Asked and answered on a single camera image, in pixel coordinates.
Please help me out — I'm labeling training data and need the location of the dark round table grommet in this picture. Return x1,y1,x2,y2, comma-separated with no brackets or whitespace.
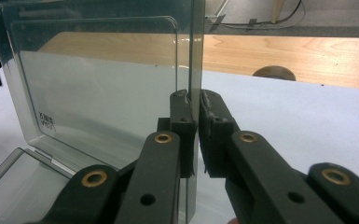
252,64,297,82

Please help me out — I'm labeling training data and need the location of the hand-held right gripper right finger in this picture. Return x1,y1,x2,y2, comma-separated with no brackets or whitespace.
198,89,242,179

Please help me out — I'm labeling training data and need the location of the transparent grey compartment box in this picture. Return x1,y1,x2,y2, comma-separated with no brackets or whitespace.
0,0,206,224

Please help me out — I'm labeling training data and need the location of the black floor cable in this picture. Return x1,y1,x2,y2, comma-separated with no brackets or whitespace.
213,0,306,29

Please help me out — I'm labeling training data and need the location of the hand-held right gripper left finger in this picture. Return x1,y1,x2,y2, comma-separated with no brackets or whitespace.
157,89,199,179

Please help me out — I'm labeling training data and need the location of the wooden table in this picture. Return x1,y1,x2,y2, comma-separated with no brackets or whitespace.
38,31,359,91

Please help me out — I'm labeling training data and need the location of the light wooden furniture frame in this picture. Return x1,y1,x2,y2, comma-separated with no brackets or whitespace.
271,0,286,24

